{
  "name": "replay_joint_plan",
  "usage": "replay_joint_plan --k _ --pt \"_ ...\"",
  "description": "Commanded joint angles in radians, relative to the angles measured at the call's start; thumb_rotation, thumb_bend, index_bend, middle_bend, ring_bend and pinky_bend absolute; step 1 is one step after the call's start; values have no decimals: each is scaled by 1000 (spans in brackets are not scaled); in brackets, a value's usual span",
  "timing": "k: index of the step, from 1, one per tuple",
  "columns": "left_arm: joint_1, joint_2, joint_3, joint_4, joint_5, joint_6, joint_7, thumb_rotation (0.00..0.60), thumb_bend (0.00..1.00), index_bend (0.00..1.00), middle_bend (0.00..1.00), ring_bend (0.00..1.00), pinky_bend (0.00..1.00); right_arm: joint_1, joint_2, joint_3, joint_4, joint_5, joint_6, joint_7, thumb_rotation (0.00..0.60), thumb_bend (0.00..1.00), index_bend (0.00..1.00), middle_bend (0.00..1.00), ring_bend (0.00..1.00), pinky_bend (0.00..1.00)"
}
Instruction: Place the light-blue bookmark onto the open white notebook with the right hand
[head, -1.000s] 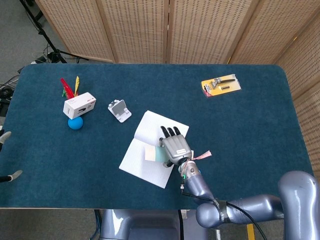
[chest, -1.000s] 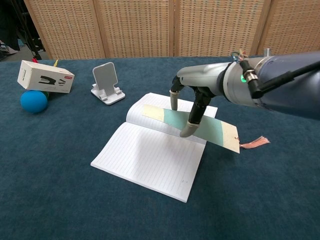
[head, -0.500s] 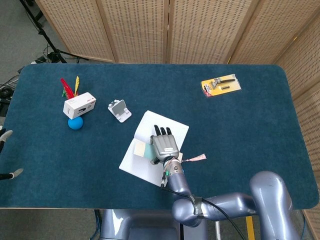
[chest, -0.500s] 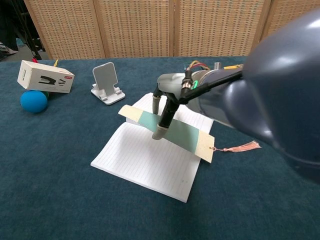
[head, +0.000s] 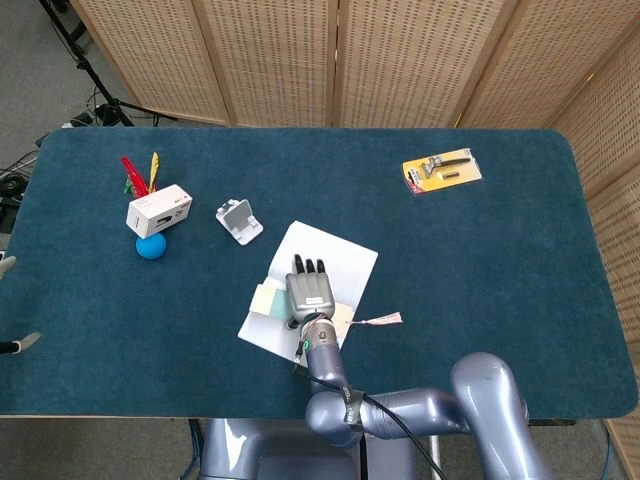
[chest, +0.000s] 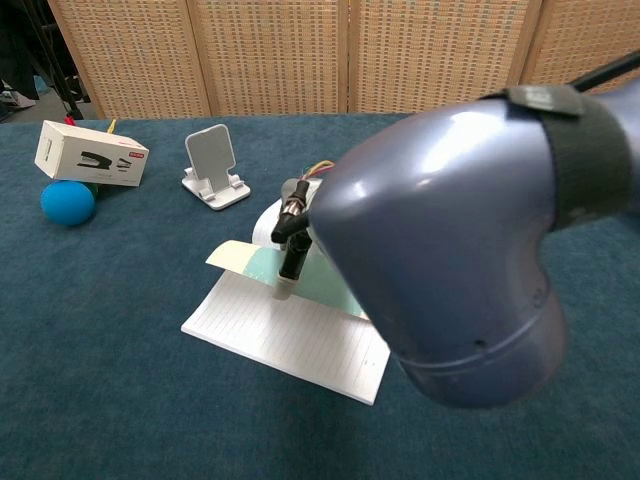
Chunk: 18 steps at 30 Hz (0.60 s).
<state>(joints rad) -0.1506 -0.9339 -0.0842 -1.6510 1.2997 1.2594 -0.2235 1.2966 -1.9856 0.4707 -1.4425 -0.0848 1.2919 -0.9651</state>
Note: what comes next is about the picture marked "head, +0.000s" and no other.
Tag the grey-blue robot torso base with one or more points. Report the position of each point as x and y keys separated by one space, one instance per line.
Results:
x=250 y=450

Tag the white folding phone stand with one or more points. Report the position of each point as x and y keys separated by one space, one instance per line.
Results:
x=241 y=222

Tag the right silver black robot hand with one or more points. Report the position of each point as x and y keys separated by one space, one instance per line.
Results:
x=311 y=295

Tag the dark blue table mat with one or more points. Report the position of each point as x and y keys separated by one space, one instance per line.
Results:
x=475 y=275

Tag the red yellow feather shuttlecock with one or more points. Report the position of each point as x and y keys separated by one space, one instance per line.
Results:
x=139 y=177

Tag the black tripod stand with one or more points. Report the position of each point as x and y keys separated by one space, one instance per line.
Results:
x=102 y=90

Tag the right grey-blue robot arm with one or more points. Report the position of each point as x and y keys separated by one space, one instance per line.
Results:
x=390 y=410

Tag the light blue tasselled bookmark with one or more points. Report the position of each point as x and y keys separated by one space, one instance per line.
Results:
x=267 y=302

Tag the yellow packaged hand tool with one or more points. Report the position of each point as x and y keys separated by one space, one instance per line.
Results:
x=440 y=172

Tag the blue ball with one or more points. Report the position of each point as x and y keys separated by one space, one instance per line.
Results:
x=151 y=247

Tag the white cardboard box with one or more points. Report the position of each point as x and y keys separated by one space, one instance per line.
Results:
x=157 y=212

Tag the open white lined notebook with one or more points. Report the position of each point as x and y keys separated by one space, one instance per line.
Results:
x=340 y=250

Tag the wooden perforated folding screen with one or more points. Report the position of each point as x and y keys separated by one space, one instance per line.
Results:
x=350 y=60

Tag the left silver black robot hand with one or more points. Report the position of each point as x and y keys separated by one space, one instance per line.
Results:
x=10 y=345

